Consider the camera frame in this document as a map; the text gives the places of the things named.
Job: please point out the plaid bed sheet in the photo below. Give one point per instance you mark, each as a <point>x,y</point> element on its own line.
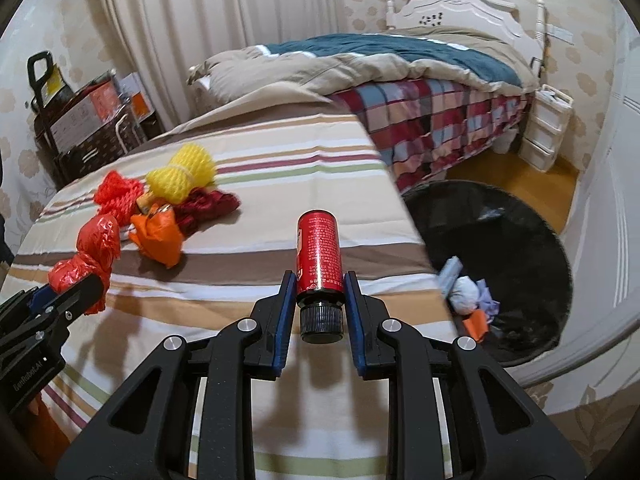
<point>425,120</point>

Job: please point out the white and orange box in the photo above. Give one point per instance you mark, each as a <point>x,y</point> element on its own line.
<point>137,95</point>

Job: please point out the red can with black cap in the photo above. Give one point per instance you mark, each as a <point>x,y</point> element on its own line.
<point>317,255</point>

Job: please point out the yellow tag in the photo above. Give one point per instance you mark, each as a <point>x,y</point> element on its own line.
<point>54,82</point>

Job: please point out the orange foam net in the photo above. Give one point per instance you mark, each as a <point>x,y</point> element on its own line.
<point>117,192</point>

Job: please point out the cream curtain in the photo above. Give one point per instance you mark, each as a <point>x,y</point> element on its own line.
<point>200,20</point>

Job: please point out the beige and teal duvet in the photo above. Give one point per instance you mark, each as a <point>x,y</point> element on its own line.
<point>350,60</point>

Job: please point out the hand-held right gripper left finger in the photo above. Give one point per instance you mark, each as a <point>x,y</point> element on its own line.
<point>286,310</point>

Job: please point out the black hand trolley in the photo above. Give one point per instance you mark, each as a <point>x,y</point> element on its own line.
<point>32,67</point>

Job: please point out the white wall switch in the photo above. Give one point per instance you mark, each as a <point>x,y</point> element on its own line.
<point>560,33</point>

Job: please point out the cardboard box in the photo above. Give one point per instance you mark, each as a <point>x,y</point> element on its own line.
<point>75,120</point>

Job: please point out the black trash bin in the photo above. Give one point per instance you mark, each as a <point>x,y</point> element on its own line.
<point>525,260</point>

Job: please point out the white plastic drawer unit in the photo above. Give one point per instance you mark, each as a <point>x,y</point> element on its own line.
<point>542,130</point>

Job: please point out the white metal frame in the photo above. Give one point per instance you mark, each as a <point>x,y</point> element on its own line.
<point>120,130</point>

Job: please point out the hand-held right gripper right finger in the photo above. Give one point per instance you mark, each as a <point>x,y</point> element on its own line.
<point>351,320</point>

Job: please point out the orange plastic bag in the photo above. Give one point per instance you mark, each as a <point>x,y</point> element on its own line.
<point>160,237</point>

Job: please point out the white wardrobe door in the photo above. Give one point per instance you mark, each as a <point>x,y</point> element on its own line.
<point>610,210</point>

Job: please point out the small orange wrapper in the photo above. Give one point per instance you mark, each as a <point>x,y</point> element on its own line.
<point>475,325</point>

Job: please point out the yellow foam net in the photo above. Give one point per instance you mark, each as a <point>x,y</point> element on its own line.
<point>182,172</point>

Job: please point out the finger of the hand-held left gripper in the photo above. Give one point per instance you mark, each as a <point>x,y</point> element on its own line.
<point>75,302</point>
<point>40,299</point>

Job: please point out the brown patterned box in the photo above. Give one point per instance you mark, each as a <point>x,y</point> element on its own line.
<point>100,152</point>

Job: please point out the white paper ball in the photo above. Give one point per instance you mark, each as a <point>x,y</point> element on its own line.
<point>465,292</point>

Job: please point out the dark red net bag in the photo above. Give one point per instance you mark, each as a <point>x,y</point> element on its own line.
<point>210,205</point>

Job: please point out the white and blue tube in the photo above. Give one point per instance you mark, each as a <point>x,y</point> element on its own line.
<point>450,272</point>

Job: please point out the red plastic bag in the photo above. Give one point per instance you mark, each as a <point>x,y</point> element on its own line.
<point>97,245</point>

